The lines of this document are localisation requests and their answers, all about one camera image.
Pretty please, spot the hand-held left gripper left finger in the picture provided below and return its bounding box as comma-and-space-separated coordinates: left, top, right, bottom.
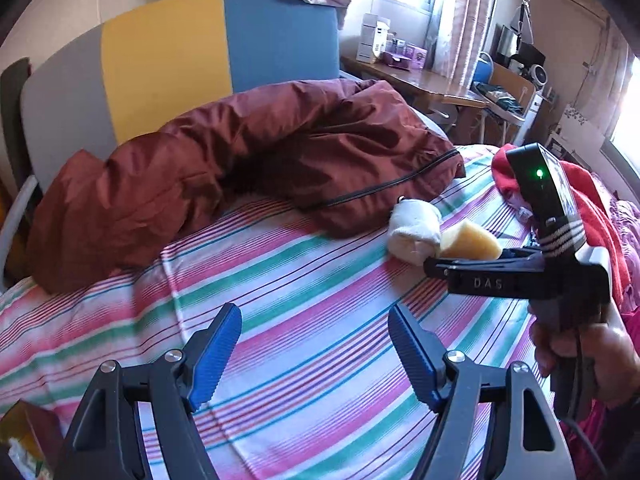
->
54, 302, 243, 480

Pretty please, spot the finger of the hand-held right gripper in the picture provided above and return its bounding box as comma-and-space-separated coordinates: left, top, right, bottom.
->
501, 248, 544, 264
424, 255, 502, 282

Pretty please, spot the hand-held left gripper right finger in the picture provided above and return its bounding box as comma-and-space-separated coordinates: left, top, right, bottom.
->
387, 304, 576, 480

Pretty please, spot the yellow sponge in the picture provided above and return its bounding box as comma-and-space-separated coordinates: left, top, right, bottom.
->
439, 220, 502, 261

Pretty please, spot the dark red gift box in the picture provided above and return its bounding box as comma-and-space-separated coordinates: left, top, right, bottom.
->
0, 400, 63, 480

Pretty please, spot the person's right hand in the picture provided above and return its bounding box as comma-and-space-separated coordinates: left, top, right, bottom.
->
530, 316, 640, 408

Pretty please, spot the red towel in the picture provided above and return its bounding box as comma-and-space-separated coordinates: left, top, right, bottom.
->
491, 145, 631, 306

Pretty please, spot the white rolled sock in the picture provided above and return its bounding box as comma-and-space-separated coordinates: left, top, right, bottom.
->
389, 199, 442, 266

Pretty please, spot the white floral board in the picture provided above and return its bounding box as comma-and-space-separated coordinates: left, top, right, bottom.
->
550, 105, 606, 161

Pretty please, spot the white cabinet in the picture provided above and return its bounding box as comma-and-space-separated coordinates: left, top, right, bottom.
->
515, 90, 543, 146

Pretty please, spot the brown cardboard box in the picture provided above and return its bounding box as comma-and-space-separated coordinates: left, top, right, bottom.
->
487, 65, 533, 111

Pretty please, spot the silver radio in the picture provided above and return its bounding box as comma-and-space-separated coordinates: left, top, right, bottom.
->
522, 62, 548, 86

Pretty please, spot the blue chair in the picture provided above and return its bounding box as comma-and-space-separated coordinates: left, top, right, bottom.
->
472, 51, 496, 83

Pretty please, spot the wooden desk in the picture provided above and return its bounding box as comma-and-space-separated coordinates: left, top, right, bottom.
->
340, 55, 493, 146

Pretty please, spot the maroon quilt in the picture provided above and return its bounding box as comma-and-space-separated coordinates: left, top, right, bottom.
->
27, 79, 467, 295

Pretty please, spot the magenta blanket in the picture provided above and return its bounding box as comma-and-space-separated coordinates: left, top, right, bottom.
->
565, 200, 640, 480

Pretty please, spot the tall white carton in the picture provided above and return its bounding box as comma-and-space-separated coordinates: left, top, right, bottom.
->
357, 12, 391, 63

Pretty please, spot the grey yellow blue headboard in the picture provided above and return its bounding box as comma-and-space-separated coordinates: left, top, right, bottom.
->
20, 0, 341, 196

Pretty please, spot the dark board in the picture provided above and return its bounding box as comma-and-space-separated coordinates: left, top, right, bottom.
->
0, 57, 31, 191

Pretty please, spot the black cable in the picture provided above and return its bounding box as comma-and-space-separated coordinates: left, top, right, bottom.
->
562, 405, 608, 480

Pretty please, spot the grey bed rail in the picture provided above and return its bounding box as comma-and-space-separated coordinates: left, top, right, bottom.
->
0, 175, 41, 291

